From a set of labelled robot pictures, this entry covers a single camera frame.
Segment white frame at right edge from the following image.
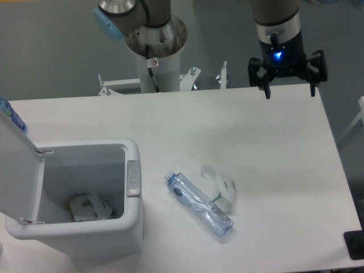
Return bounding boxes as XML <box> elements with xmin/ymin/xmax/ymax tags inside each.
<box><xmin>337</xmin><ymin>97</ymin><xmax>363</xmax><ymax>150</ymax></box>

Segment white packaging trash in bin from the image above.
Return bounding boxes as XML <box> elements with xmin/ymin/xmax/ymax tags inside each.
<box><xmin>69</xmin><ymin>192</ymin><xmax>124</xmax><ymax>222</ymax></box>

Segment blue labelled bottle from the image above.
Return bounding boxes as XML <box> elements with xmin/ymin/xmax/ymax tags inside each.
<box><xmin>1</xmin><ymin>97</ymin><xmax>27</xmax><ymax>134</ymax></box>

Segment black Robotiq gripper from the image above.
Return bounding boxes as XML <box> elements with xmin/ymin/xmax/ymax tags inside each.
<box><xmin>248</xmin><ymin>30</ymin><xmax>328</xmax><ymax>99</ymax></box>

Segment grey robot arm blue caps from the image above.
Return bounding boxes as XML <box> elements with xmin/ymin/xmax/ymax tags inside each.
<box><xmin>93</xmin><ymin>1</ymin><xmax>328</xmax><ymax>98</ymax></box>

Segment clear plastic water bottle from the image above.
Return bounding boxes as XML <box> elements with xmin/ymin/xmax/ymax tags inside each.
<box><xmin>164</xmin><ymin>171</ymin><xmax>234</xmax><ymax>238</ymax></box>

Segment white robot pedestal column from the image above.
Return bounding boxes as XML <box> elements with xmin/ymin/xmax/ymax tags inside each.
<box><xmin>124</xmin><ymin>14</ymin><xmax>188</xmax><ymax>94</ymax></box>

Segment white pedestal base frame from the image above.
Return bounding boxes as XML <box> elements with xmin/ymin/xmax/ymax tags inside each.
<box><xmin>98</xmin><ymin>60</ymin><xmax>229</xmax><ymax>96</ymax></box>

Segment white trash can lid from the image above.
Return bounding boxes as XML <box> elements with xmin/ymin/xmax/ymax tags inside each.
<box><xmin>1</xmin><ymin>112</ymin><xmax>55</xmax><ymax>225</ymax></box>

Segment black cable on pedestal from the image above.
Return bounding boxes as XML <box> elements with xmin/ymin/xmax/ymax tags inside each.
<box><xmin>144</xmin><ymin>44</ymin><xmax>161</xmax><ymax>93</ymax></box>

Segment black clamp at table edge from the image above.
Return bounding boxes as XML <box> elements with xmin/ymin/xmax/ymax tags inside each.
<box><xmin>344</xmin><ymin>230</ymin><xmax>363</xmax><ymax>260</ymax></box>

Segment white trash can body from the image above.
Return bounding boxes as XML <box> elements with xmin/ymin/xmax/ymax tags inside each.
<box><xmin>5</xmin><ymin>138</ymin><xmax>143</xmax><ymax>257</ymax></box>

